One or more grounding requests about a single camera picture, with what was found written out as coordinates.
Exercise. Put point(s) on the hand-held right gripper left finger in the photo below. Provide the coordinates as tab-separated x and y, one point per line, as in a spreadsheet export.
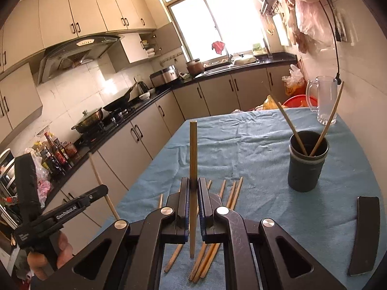
184	205

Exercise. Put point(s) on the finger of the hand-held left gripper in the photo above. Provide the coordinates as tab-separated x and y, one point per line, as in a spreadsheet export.
95	192

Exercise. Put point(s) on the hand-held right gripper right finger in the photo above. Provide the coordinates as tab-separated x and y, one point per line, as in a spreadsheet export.
202	205

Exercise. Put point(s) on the dark grey utensil cup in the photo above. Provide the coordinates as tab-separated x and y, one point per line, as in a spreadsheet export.
305	172

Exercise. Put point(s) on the person's left hand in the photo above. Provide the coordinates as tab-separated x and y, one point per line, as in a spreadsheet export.
65	247

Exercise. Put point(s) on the group of sauce bottles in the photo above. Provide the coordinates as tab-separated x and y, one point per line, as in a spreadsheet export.
54	154

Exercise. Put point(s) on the blue tablecloth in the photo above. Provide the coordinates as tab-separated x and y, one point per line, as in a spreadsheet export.
242	145

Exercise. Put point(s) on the steel pot with glass lid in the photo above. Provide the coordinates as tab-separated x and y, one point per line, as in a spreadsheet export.
89	119

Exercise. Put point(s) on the black gas stove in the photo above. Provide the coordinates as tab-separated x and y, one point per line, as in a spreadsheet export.
115	117

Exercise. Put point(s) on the black wok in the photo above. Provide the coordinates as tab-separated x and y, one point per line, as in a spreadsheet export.
119	102

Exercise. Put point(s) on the white bowl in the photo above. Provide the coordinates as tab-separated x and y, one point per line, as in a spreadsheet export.
144	96

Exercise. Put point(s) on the beige lower cabinets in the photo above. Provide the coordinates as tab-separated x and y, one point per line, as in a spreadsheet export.
217	93

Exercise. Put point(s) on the beige cabinets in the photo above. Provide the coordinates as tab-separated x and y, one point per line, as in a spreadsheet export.
90	12
217	93

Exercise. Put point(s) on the steel kettle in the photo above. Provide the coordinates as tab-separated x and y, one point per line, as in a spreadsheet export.
142	87

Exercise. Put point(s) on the yellow plastic bag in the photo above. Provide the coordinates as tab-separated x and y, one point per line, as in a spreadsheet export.
270	102

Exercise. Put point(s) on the silver rice cooker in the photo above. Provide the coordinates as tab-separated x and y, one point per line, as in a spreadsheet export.
164	75

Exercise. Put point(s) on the brown clay pot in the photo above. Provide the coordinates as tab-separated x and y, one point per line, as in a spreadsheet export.
194	68

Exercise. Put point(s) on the grey range hood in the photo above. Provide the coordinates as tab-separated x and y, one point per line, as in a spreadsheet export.
78	54

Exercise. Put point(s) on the red plastic basin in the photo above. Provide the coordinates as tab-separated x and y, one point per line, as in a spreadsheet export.
299	101

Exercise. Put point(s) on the pan with lid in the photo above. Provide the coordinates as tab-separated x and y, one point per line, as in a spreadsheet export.
245	59

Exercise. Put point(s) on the white and orange plastic bag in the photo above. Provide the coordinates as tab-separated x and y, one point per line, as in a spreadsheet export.
293	80

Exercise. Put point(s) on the open shelf with dishes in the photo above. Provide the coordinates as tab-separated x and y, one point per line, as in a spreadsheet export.
148	46

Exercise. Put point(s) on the red cloth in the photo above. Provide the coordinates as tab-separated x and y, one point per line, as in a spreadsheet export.
218	47

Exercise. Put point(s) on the clear glass mug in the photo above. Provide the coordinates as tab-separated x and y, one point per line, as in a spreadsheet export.
325	96

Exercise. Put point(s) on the black flat case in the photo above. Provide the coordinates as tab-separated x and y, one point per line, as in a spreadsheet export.
364	235

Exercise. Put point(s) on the green box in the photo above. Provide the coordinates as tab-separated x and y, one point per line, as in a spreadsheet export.
257	47

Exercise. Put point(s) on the beige upper cabinets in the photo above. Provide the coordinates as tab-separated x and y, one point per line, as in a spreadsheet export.
90	12

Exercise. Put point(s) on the kitchen window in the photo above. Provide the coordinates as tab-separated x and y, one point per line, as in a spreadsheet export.
211	21

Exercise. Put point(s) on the hanging plastic bags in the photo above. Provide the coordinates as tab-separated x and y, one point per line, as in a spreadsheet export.
308	18

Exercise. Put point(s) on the metal wall rack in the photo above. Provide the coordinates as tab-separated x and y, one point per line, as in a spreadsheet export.
270	1

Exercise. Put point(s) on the white wall socket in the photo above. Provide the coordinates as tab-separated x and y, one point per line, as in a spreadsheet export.
344	28

